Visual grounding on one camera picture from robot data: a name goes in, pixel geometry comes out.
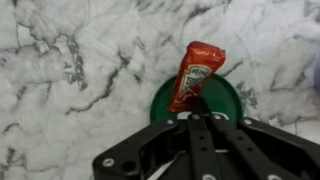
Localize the red ketchup packet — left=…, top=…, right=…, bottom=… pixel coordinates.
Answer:
left=166, top=40, right=227, bottom=113

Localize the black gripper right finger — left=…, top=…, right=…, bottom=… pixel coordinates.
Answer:
left=199, top=96, right=320, bottom=180

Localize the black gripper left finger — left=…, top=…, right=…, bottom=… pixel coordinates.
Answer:
left=92, top=95, right=222, bottom=180

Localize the green round lid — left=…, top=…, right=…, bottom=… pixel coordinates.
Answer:
left=149, top=73, right=245, bottom=125

